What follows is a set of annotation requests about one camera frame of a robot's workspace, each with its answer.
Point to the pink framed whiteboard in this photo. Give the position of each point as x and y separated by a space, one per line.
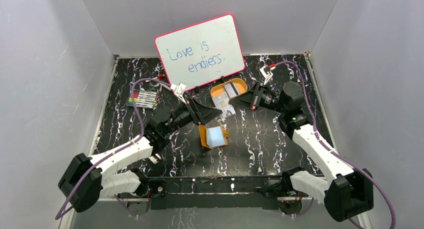
201 53

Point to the small white object on table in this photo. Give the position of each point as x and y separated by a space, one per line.
155 158

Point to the silver VIP card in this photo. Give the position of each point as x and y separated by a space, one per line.
221 102

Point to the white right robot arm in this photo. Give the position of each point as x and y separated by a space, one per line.
344 191

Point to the orange oval tray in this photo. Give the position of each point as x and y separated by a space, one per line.
240 83

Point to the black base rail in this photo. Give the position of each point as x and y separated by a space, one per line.
263 192

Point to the pack of coloured markers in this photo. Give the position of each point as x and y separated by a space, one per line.
146 99

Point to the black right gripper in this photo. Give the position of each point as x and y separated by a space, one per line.
245 100

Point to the card with black stripe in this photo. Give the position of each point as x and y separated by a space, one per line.
231 90

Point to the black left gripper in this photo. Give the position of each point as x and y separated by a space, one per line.
194 111

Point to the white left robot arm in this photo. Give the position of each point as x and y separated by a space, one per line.
90 178

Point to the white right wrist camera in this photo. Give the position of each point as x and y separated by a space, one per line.
267 73

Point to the orange leather card holder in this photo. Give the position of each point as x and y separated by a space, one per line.
213 137

